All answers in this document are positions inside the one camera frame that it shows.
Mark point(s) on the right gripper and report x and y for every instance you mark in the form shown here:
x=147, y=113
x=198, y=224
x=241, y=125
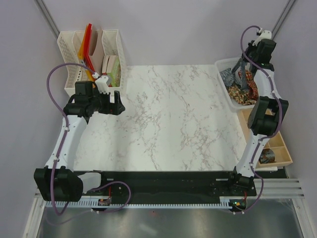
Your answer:
x=250, y=46

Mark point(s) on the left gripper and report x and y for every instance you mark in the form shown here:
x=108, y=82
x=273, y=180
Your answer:
x=115, y=108

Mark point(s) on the blue grey floral tie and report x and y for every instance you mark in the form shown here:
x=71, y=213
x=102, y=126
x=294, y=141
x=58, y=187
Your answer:
x=235, y=75

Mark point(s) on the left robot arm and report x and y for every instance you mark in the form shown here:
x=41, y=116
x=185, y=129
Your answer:
x=57, y=180

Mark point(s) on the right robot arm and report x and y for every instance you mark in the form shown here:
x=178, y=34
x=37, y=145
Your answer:
x=266, y=117

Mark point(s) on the white plastic basket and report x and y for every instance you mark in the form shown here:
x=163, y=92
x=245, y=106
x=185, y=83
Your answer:
x=230, y=63

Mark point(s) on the green book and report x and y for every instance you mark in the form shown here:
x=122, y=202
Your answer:
x=114, y=71

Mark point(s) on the red patterned tie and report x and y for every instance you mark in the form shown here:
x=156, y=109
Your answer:
x=252, y=91

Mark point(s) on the gold patterned tie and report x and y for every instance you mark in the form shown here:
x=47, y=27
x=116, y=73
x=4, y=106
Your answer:
x=240, y=96

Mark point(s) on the red book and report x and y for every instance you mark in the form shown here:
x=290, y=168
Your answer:
x=105, y=63

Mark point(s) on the beige cardboard folder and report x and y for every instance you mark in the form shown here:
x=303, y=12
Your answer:
x=96, y=51

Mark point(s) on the white file organizer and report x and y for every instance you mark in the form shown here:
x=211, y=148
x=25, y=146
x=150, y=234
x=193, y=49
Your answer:
x=69, y=43

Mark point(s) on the orange red folder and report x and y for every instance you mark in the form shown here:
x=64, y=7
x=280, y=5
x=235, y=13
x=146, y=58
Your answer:
x=84, y=50

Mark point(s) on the wooden compartment box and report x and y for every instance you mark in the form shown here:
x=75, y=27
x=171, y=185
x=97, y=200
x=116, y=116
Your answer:
x=276, y=144

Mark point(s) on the rolled dark tie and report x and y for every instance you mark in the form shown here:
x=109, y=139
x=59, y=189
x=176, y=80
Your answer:
x=267, y=156

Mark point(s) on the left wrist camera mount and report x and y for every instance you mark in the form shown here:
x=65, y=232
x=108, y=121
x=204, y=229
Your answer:
x=102, y=82

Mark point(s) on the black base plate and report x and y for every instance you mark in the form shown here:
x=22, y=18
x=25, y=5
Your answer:
x=170, y=188

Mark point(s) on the aluminium rail frame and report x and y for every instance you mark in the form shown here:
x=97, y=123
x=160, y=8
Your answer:
x=278, y=210

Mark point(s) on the white cable duct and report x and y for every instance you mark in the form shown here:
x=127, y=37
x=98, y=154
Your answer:
x=100, y=203

